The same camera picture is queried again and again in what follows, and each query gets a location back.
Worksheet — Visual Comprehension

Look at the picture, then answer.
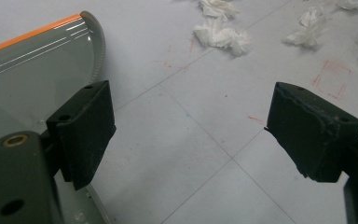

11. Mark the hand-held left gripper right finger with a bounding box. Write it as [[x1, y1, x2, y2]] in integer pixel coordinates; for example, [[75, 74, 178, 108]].
[[264, 81, 358, 184]]

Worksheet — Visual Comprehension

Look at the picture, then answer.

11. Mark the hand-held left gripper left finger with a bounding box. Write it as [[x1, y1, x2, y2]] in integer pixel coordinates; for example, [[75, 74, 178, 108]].
[[40, 79, 117, 191]]

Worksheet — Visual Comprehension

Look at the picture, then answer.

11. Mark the grey dustpan with orange edge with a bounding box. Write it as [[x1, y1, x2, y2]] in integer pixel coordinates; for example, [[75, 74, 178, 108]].
[[0, 10, 113, 224]]

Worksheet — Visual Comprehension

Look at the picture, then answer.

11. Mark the pile of white tissues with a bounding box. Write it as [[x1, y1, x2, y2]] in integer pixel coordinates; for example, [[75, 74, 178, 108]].
[[193, 0, 358, 70]]

